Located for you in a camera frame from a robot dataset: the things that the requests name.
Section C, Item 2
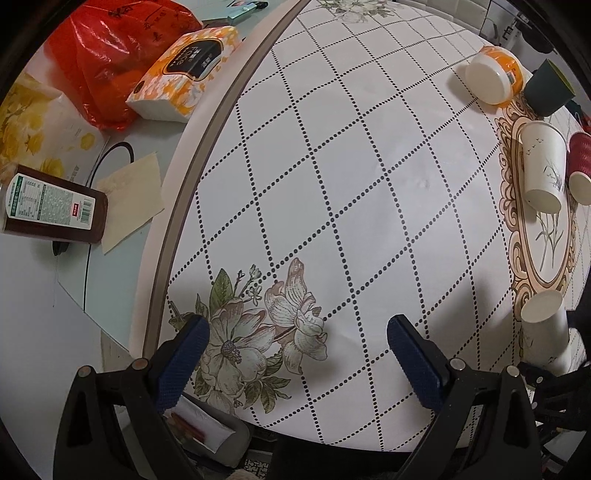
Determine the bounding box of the white packet with red print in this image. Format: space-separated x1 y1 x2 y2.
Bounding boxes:
168 394 237 455

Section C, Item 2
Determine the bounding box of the red plastic bag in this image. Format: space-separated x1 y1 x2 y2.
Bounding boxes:
48 0 204 132

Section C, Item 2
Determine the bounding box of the floral checked tablecloth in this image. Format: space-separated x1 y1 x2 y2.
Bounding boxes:
129 0 591 455

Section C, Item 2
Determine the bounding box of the orange white tissue box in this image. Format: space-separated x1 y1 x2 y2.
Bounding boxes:
126 25 242 123

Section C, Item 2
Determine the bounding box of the dark green cup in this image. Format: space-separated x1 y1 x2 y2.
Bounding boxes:
524 58 575 117

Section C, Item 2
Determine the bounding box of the black cable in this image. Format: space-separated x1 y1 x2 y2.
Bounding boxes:
51 143 134 312

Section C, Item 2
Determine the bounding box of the orange white plastic cup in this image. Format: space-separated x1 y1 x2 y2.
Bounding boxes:
464 45 526 108

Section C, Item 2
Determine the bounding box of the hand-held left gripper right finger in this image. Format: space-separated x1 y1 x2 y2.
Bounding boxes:
387 315 543 480

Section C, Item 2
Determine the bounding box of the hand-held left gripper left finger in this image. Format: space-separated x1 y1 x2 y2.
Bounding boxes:
53 315 213 480

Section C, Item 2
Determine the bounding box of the beige paper sheet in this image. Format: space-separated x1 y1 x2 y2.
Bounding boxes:
95 154 166 254

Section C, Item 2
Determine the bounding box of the white paper cup bird print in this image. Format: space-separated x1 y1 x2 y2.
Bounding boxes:
521 121 568 210

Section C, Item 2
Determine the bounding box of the red ribbed paper cup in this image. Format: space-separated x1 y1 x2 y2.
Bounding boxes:
568 131 591 206

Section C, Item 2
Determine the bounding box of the yellow floral paper bag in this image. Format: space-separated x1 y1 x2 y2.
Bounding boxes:
0 74 109 185

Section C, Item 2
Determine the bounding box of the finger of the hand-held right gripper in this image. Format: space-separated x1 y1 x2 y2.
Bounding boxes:
522 362 591 462

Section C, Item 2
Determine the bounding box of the plain white paper cup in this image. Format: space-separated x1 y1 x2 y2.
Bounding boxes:
520 290 573 374

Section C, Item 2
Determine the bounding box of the brown bottle with white label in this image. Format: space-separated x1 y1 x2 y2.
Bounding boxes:
2 164 109 244

